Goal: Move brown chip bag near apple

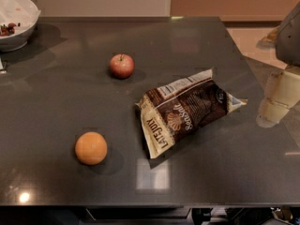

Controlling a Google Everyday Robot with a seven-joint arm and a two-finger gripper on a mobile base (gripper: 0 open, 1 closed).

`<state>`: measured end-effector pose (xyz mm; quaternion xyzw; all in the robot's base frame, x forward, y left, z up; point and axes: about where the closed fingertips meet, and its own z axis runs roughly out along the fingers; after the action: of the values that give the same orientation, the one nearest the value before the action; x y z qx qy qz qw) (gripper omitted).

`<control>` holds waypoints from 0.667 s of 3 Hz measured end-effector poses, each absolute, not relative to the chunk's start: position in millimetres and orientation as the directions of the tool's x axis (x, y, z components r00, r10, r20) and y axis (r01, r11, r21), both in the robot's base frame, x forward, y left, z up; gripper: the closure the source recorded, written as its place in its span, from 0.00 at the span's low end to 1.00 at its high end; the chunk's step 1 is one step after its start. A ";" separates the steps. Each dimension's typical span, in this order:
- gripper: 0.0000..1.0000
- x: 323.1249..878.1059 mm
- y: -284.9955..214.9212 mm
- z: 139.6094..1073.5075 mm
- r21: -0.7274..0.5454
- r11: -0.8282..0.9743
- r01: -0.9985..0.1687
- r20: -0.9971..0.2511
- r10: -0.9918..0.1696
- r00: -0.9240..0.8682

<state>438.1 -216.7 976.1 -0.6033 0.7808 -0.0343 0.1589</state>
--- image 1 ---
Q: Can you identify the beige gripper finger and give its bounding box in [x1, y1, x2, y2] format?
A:
[256, 66, 300, 128]

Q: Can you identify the brown chip bag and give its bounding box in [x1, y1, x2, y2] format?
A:
[138, 69, 247, 158]

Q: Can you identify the red apple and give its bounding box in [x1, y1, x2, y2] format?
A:
[110, 53, 134, 79]

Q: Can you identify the orange fruit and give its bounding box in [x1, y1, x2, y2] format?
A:
[75, 132, 108, 165]

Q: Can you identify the white bowl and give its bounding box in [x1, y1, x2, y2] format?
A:
[0, 0, 42, 53]

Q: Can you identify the white napkin in bowl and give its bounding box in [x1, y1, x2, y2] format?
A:
[0, 0, 40, 26]

